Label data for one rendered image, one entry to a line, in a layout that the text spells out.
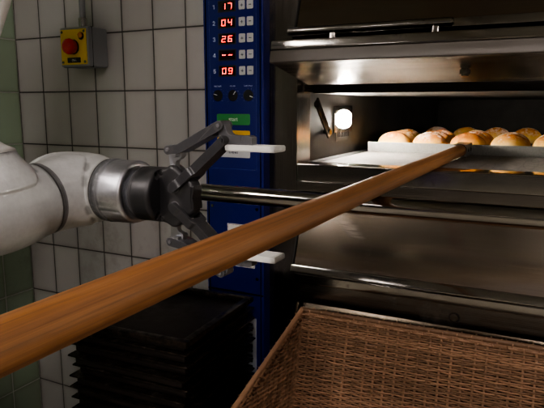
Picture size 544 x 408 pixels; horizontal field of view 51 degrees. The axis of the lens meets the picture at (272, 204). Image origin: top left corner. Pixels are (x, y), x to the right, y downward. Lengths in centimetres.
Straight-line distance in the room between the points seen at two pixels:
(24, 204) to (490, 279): 87
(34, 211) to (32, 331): 46
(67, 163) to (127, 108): 76
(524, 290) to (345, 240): 38
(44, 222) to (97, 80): 90
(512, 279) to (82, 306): 99
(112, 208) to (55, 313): 48
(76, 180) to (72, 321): 50
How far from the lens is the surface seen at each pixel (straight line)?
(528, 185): 121
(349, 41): 112
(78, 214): 83
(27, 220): 77
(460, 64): 112
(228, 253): 46
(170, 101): 150
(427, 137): 168
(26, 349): 32
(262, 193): 94
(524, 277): 123
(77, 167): 84
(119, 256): 167
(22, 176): 78
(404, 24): 114
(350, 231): 130
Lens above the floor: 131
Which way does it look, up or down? 10 degrees down
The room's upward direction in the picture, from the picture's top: straight up
